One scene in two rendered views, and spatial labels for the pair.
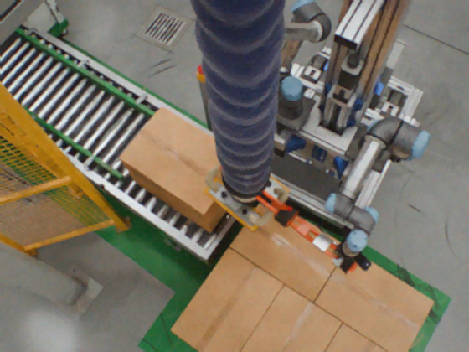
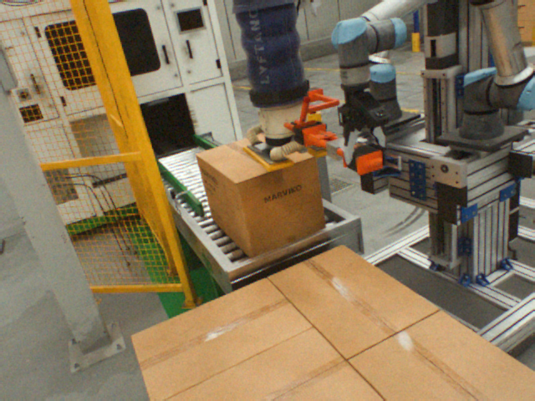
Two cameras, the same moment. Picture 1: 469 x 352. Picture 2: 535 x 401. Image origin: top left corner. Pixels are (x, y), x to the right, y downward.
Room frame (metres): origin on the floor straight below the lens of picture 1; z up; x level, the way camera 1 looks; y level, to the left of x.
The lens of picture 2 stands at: (-0.77, -0.74, 1.62)
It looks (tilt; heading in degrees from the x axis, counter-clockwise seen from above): 24 degrees down; 27
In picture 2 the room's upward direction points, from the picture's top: 11 degrees counter-clockwise
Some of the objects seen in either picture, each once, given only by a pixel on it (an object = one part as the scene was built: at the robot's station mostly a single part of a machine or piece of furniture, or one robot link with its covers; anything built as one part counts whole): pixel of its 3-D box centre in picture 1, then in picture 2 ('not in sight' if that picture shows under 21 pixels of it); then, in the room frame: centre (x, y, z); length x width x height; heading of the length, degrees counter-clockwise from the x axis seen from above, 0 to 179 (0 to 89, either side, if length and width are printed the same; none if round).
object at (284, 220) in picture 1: (286, 214); (310, 133); (0.63, -0.23, 1.19); 0.10 x 0.08 x 0.06; 132
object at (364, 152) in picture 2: (344, 261); (362, 159); (0.36, -0.46, 1.19); 0.08 x 0.07 x 0.05; 42
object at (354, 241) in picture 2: (239, 217); (301, 266); (0.85, -0.01, 0.48); 0.70 x 0.03 x 0.15; 139
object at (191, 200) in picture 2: (33, 122); (163, 177); (1.66, 1.31, 0.60); 1.60 x 0.10 x 0.09; 49
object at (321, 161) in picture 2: (210, 112); (323, 192); (1.61, 0.09, 0.50); 0.07 x 0.07 x 1.00; 49
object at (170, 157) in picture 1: (186, 170); (257, 190); (1.10, 0.27, 0.75); 0.60 x 0.40 x 0.40; 49
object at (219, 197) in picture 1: (234, 204); (265, 151); (0.75, 0.01, 1.08); 0.34 x 0.10 x 0.05; 42
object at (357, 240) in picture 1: (356, 241); (353, 43); (0.39, -0.46, 1.49); 0.09 x 0.08 x 0.11; 142
